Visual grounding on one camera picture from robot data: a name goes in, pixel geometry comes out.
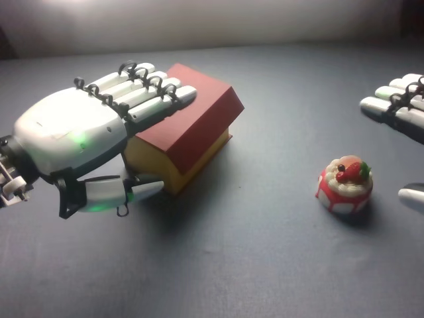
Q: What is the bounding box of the yellow box base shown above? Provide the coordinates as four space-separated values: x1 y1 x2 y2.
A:
123 129 233 197

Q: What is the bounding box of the toy strawberry cake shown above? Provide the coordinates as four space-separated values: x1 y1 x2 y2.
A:
314 154 374 218

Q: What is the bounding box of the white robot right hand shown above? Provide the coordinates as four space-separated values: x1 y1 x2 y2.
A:
359 73 424 212

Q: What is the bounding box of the grey table cloth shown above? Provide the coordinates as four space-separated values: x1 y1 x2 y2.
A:
0 42 424 318

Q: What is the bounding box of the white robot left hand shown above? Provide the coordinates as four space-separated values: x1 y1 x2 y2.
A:
12 60 199 220

